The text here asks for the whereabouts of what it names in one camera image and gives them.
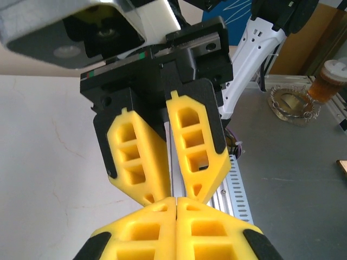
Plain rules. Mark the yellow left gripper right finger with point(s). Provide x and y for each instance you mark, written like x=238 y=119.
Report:
x=211 y=233

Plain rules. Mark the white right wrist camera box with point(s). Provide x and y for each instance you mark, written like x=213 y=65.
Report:
x=40 y=40

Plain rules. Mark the grey metal sheet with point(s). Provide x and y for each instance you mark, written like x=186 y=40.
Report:
x=292 y=189

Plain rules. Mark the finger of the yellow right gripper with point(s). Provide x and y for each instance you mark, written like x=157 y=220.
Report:
x=214 y=168
x=154 y=162

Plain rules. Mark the blue floral wall panel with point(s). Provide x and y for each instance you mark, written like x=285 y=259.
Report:
x=233 y=16

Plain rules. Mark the flat tan-edged object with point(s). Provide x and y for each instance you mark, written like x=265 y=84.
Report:
x=343 y=166

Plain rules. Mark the plastic cup with amber drink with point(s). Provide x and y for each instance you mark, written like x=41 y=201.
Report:
x=326 y=86

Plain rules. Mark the brown wooden board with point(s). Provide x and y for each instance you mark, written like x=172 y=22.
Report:
x=306 y=38

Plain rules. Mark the aluminium frame bar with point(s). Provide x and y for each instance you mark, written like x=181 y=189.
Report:
x=292 y=80
x=339 y=108

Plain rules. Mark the aluminium mounting rail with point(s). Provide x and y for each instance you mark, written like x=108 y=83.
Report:
x=217 y=201

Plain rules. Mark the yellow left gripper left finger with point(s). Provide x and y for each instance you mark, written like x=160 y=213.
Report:
x=141 y=233

